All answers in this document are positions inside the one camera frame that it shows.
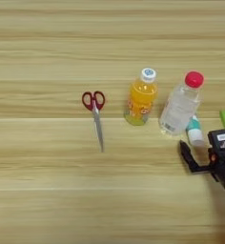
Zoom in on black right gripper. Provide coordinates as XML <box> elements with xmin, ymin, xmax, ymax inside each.
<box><xmin>179</xmin><ymin>139</ymin><xmax>225</xmax><ymax>192</ymax></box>

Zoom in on teal and white glue stick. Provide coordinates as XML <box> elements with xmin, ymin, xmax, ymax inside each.
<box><xmin>185</xmin><ymin>114</ymin><xmax>205</xmax><ymax>148</ymax></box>

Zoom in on clear water bottle red cap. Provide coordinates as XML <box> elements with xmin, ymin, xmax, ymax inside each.
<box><xmin>158</xmin><ymin>71</ymin><xmax>205</xmax><ymax>137</ymax></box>

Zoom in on small black box white label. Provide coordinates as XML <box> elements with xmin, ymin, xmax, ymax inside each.
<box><xmin>207</xmin><ymin>128</ymin><xmax>225</xmax><ymax>153</ymax></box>

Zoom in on orange juice bottle white cap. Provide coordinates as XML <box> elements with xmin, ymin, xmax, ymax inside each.
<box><xmin>123</xmin><ymin>67</ymin><xmax>159</xmax><ymax>127</ymax></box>

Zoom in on red-handled scissors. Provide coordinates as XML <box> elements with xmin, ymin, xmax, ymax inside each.
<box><xmin>81</xmin><ymin>91</ymin><xmax>106</xmax><ymax>153</ymax></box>

